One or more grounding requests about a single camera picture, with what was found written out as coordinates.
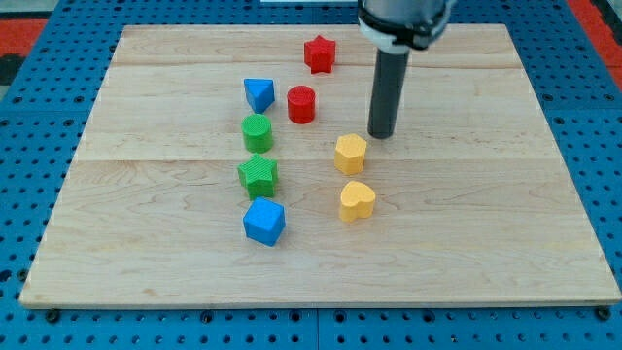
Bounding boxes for yellow heart block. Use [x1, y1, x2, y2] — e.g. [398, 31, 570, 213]
[339, 181, 376, 223]

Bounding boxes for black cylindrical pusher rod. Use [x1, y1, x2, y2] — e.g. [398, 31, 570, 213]
[367, 50, 409, 139]

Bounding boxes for green star block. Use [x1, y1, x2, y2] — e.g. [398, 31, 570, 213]
[237, 154, 279, 200]

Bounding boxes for blue cube block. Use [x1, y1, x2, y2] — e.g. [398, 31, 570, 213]
[243, 197, 286, 247]

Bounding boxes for light wooden board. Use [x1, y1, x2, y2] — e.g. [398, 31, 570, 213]
[19, 24, 621, 309]

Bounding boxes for red star block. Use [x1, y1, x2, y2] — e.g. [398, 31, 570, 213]
[303, 35, 336, 74]

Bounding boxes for red cylinder block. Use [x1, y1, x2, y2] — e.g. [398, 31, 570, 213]
[287, 86, 316, 124]

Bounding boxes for yellow hexagon block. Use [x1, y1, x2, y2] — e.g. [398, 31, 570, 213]
[334, 133, 367, 175]

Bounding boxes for green cylinder block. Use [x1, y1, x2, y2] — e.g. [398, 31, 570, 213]
[241, 114, 273, 154]

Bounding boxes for blue triangle block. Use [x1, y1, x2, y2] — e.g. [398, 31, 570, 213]
[244, 78, 275, 114]

